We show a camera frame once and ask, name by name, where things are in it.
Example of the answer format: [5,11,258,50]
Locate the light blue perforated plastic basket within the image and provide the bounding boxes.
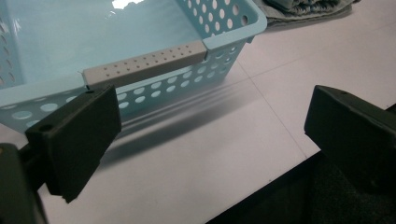
[0,0,268,134]

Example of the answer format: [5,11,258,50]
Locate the light blue denim pants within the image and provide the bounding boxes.
[252,0,362,27]

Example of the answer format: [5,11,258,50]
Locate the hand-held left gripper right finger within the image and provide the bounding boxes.
[304,84,396,200]

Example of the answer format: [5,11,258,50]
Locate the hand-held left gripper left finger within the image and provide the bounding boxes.
[24,85,122,204]

